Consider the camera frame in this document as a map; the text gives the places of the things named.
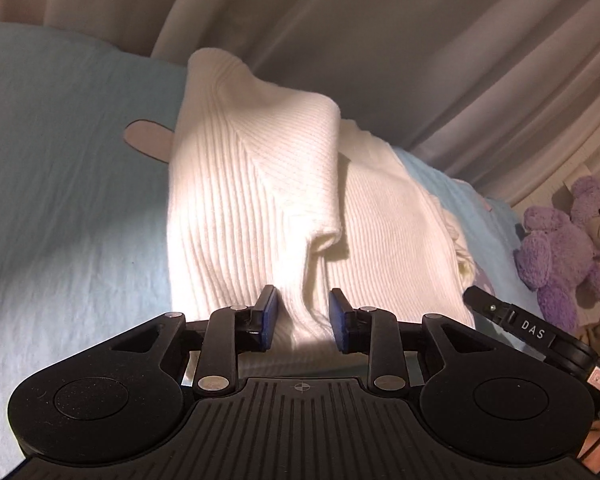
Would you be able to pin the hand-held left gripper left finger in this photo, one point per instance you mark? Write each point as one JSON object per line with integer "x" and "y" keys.
{"x": 270, "y": 317}

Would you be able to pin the light blue printed bed sheet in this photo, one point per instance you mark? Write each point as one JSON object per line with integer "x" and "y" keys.
{"x": 55, "y": 210}

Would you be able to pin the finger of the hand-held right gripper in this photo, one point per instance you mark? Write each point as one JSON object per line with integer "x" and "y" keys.
{"x": 487, "y": 307}

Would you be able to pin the person's right hand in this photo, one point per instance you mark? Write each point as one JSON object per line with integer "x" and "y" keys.
{"x": 594, "y": 452}

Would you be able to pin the pale curtain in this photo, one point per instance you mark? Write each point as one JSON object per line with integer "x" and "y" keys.
{"x": 380, "y": 35}

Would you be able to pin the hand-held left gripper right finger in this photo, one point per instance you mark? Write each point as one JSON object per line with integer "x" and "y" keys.
{"x": 337, "y": 322}

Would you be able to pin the purple teddy bear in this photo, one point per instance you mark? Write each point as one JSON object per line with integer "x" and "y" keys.
{"x": 555, "y": 250}

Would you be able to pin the white ribbed knit sweater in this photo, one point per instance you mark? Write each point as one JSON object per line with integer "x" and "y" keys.
{"x": 240, "y": 185}

